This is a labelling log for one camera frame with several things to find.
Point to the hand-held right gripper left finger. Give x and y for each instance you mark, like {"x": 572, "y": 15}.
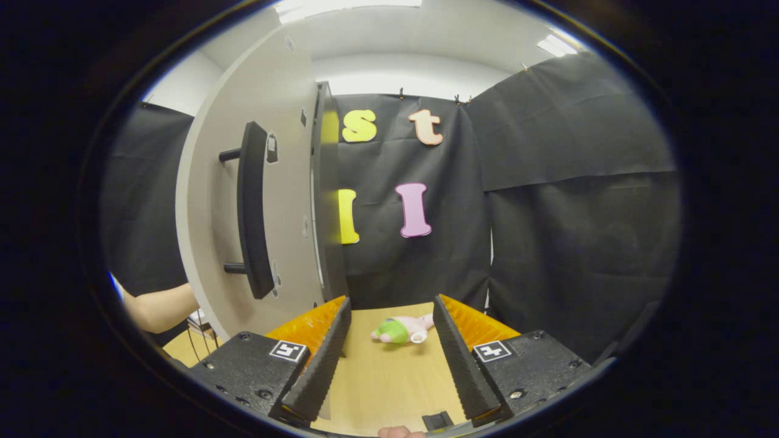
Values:
{"x": 322, "y": 365}

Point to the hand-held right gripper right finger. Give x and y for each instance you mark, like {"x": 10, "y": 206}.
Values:
{"x": 465, "y": 371}

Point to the beige cabinet door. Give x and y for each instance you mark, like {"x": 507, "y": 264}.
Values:
{"x": 204, "y": 213}

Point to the pink and green plush toy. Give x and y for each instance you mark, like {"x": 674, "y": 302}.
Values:
{"x": 395, "y": 331}

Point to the white book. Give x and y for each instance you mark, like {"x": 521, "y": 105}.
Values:
{"x": 198, "y": 316}

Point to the black backdrop cloth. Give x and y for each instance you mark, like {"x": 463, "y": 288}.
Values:
{"x": 548, "y": 243}

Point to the long ceiling light panel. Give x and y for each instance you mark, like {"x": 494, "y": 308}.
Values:
{"x": 347, "y": 9}

